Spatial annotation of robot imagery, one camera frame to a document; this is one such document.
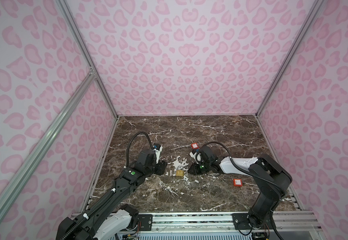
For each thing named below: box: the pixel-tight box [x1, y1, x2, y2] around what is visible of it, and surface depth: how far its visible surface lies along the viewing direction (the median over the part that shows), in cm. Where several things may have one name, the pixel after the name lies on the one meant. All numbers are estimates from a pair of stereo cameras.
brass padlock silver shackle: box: [175, 165, 184, 177], surface depth 91 cm
